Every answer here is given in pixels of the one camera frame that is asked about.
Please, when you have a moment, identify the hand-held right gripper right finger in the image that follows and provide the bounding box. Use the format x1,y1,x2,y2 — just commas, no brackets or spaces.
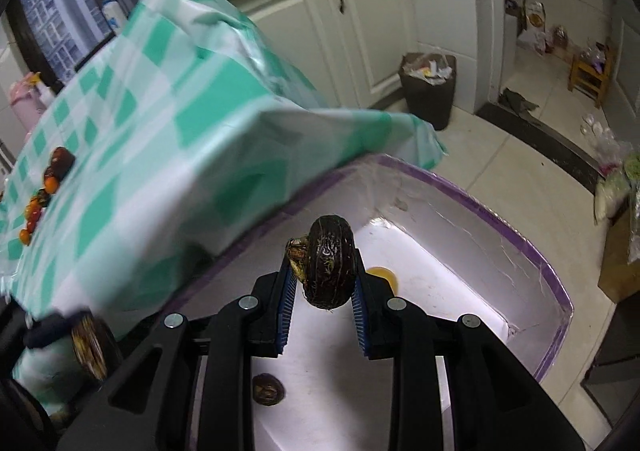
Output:
351,275,585,451

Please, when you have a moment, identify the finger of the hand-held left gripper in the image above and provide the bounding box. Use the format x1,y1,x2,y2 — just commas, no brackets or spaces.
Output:
25,311,82,349

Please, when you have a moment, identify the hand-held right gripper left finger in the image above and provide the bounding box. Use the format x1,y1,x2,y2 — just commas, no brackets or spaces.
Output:
56,257,297,451

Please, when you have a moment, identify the dark wrinkled passion fruit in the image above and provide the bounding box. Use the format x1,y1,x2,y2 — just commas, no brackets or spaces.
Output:
70,311,123,382
251,373,286,406
285,215,357,310

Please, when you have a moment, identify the white foam box purple tape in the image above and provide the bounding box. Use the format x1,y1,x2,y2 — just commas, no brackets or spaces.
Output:
165,153,574,451

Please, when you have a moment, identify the yellow round fruit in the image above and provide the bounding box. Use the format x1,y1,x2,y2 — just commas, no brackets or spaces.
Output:
366,267,399,296

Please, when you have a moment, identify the pink thermos jug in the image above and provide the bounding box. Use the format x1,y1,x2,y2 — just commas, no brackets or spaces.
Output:
10,72,54,132

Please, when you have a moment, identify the dark trash bin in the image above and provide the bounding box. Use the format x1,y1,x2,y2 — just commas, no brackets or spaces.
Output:
398,52,457,131

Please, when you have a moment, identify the green checked tablecloth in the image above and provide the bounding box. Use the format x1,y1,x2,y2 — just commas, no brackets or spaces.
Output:
0,0,448,419

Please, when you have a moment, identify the cardboard box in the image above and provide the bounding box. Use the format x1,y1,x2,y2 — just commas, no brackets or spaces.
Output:
597,208,640,303

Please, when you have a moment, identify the dark cloth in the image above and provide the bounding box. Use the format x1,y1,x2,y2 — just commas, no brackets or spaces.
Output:
498,87,540,114

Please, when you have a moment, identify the white plastic bag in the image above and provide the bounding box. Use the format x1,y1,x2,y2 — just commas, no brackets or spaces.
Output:
594,150,640,226

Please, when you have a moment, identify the white kitchen cabinet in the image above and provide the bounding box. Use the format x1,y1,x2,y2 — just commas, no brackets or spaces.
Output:
220,0,503,119

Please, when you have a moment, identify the white bottle blue label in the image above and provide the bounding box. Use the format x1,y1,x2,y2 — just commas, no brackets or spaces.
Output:
100,0,129,34

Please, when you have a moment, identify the dark framed window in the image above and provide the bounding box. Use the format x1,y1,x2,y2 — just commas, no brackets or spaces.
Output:
17,0,166,88

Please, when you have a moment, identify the wooden stool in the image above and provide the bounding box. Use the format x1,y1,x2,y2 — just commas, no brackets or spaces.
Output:
568,45,615,108

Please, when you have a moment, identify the printed paper bag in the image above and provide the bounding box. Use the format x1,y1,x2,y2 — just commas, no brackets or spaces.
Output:
517,0,549,54

